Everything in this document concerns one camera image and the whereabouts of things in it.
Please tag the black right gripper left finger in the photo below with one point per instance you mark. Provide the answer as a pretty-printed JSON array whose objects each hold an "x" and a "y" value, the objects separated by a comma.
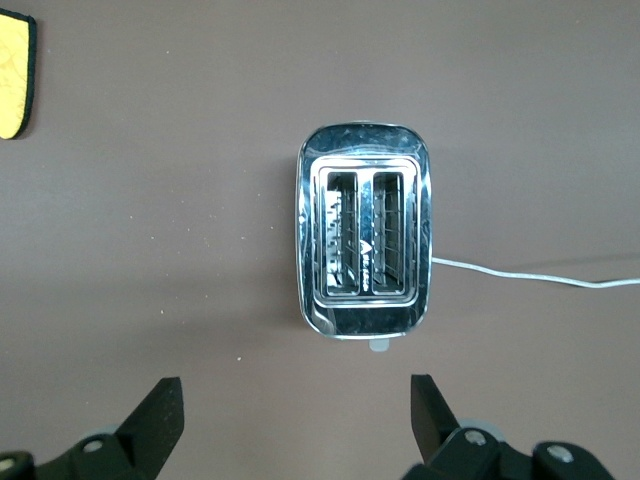
[{"x": 150, "y": 425}]

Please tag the chrome and cream toaster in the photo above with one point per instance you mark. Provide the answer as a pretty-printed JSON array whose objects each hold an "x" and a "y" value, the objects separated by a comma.
[{"x": 350, "y": 320}]

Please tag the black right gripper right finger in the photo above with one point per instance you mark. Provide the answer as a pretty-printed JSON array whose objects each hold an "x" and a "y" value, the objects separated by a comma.
[{"x": 435, "y": 425}]

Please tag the yellow quilted oven mitt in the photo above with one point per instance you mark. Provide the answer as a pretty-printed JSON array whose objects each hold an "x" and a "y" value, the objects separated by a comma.
[{"x": 12, "y": 75}]

